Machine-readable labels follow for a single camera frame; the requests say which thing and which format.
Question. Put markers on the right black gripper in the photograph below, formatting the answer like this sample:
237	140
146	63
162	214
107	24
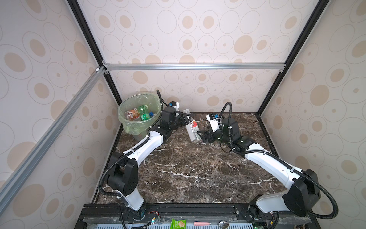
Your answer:
208	135

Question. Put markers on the brown coffee bottle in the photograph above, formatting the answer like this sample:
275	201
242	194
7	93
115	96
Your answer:
132	114

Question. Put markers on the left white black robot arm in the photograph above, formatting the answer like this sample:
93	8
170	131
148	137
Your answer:
120	179

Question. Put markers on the green Sprite bottle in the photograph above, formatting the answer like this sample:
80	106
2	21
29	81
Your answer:
144	112

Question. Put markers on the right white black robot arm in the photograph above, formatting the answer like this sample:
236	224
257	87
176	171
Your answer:
302	188

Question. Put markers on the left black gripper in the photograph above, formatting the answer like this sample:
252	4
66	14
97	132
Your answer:
183	118

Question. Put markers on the green snack packet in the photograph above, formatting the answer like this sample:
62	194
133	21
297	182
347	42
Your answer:
178	224

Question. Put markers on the pink handled tool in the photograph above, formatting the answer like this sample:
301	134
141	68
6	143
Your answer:
198	223

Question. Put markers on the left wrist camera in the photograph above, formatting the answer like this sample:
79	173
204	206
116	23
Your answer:
175	105

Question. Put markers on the black base frame rail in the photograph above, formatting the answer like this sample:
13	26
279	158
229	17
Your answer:
159	216

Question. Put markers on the metal spoon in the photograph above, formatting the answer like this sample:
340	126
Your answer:
223	224

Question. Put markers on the diagonal aluminium rail left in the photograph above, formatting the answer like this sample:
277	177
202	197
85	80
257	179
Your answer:
22	173

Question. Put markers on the clear bottle red green label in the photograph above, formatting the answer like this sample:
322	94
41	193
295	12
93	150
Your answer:
192	127

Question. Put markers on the green bin with plastic liner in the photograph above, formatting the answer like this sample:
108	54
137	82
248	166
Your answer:
138	128

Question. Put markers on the horizontal aluminium rail back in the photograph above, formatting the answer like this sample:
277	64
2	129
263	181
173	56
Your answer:
203	66

